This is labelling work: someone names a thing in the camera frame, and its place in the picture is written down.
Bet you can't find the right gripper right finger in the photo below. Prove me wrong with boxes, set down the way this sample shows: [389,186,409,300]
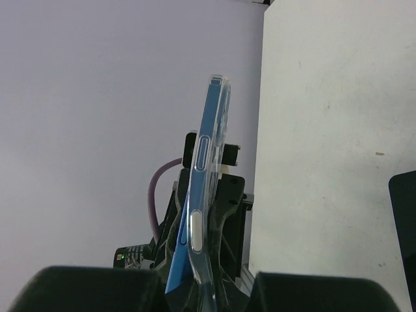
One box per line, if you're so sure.
[209,198,254,311]

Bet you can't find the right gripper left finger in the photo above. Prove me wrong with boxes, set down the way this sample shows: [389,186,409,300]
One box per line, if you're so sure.
[165,207,202,311]

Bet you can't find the blue phone case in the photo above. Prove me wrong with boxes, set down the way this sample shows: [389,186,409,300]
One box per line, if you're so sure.
[186,75,231,311]

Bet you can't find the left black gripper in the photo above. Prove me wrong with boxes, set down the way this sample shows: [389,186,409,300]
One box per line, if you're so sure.
[152,168,256,280]

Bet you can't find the aluminium frame rail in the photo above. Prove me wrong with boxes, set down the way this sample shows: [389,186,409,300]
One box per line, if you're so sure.
[235,263,255,296]

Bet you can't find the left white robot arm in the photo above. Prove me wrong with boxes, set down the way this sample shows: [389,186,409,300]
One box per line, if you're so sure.
[113,132,254,281]

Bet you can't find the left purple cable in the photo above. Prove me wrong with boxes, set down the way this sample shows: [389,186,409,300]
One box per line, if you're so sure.
[148,157,183,248]

